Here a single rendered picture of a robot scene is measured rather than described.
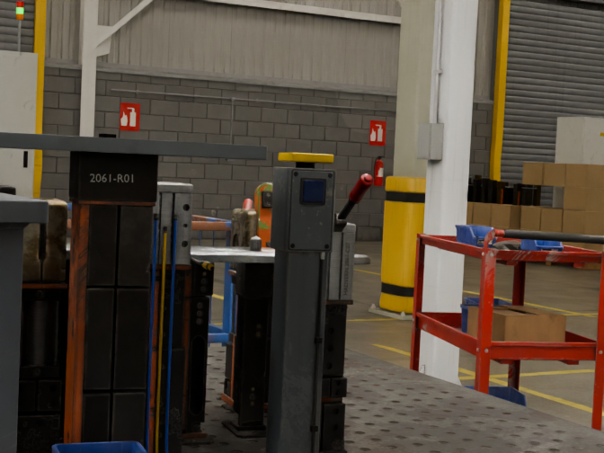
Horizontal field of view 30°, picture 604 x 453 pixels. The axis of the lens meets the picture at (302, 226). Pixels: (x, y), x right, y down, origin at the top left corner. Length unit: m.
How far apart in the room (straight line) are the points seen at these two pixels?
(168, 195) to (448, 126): 4.13
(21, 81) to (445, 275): 5.13
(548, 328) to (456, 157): 1.94
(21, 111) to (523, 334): 6.64
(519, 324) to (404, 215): 5.02
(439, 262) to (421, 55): 3.46
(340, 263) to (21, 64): 8.27
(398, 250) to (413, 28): 1.74
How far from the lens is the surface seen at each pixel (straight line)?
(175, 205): 1.61
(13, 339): 1.08
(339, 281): 1.70
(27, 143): 1.38
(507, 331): 3.84
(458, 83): 5.71
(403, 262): 8.82
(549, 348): 3.88
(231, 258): 1.76
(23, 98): 9.85
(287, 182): 1.49
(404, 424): 2.01
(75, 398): 1.45
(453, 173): 5.69
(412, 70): 8.93
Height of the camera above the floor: 1.14
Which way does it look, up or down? 3 degrees down
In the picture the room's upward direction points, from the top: 3 degrees clockwise
